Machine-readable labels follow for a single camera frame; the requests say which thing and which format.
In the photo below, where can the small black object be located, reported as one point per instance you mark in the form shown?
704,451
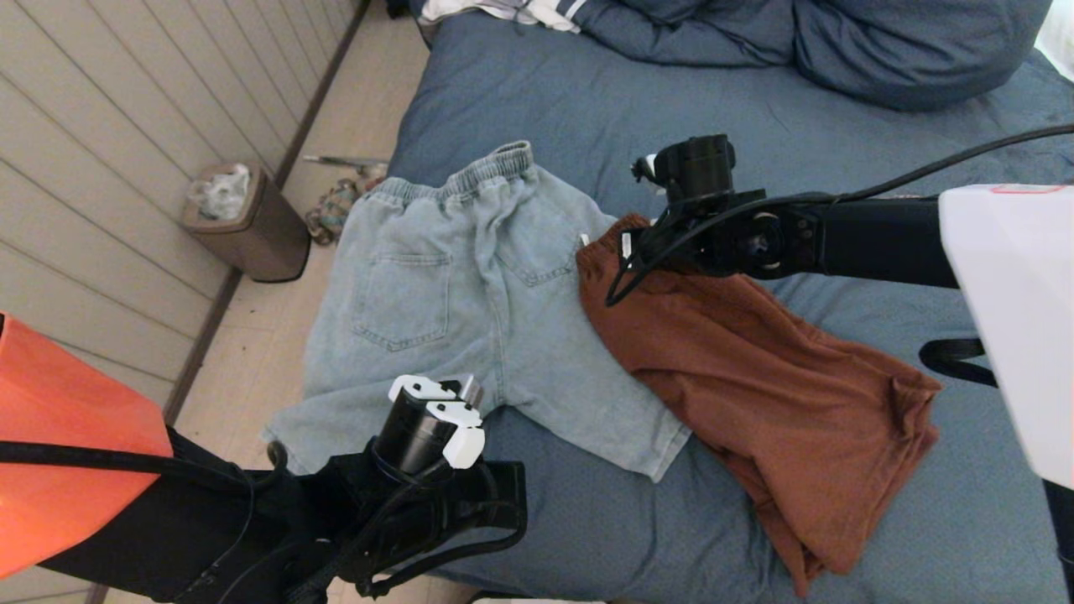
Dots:
397,8

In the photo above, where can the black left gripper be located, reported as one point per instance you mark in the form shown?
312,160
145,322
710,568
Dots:
453,503

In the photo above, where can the rust brown shorts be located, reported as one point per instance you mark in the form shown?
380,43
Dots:
755,394

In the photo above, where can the multicoloured cloth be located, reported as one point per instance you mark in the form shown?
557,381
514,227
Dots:
331,214

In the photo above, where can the crumpled blue blanket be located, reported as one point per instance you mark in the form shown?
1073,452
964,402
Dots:
688,35

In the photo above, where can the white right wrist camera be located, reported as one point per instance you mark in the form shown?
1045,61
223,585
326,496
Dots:
646,166

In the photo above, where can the blue pillow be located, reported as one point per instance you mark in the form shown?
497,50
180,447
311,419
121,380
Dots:
910,49

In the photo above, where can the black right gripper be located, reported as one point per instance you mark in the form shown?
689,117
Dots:
696,239

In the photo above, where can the light blue denim shorts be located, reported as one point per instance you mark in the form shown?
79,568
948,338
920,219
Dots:
453,294

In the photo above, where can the clear plastic bin liner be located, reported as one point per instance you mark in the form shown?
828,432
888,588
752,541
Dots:
222,195

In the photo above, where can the blue bed cover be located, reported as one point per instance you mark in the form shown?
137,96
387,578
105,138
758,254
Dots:
839,109

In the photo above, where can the silver metal object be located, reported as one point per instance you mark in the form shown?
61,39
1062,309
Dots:
336,161

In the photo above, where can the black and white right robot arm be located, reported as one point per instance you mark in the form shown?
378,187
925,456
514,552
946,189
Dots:
923,243

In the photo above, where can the white pillow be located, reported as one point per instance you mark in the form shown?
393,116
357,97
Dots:
1057,42

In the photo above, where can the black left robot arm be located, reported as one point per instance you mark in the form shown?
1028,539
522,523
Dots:
84,470

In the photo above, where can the brown metal trash bin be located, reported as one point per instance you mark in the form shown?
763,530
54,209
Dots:
268,239

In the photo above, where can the white striped garment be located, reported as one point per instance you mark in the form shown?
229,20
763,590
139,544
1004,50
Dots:
503,10

